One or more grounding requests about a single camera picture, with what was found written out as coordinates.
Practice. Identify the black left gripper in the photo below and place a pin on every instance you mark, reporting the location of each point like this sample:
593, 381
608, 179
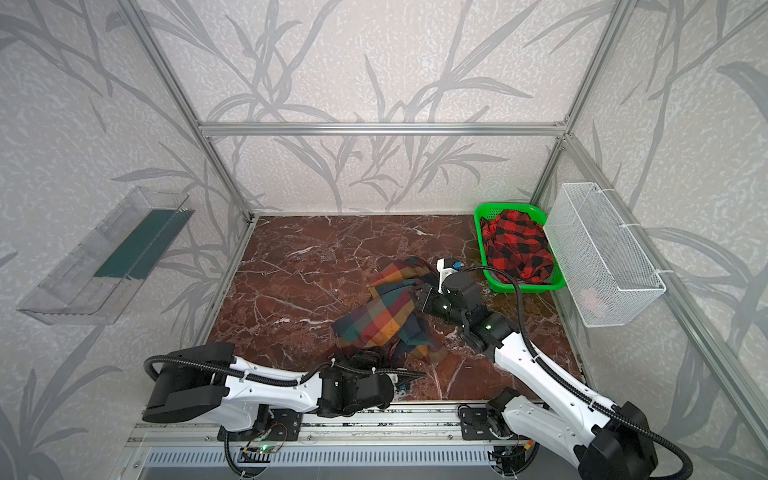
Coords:
387, 381

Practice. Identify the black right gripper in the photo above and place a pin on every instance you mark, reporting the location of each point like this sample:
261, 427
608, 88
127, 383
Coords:
427, 300

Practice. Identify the multicolour plaid shirt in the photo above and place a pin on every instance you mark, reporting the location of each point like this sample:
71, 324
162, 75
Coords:
389, 320

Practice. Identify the green plastic basket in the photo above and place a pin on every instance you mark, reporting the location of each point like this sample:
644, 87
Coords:
499, 281

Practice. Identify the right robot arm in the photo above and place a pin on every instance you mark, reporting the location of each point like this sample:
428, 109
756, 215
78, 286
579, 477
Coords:
572, 421

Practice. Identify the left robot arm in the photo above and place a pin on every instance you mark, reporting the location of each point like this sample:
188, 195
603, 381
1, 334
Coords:
212, 383

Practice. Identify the red black plaid shirt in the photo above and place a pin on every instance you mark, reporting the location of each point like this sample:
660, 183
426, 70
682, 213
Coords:
514, 243

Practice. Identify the aluminium front rail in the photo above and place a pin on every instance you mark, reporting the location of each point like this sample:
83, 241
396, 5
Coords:
404, 423

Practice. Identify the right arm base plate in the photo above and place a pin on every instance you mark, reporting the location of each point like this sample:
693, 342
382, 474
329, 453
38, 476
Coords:
483, 423

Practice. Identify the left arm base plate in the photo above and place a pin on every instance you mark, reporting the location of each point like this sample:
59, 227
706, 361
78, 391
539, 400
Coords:
271, 425

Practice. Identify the white wire mesh basket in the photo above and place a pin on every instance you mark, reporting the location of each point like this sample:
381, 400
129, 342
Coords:
609, 276

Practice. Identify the clear plastic wall bin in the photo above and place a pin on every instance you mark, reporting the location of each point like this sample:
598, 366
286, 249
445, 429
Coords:
94, 284

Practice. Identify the aluminium frame bars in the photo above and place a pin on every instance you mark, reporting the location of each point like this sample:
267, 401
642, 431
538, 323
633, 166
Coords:
733, 380

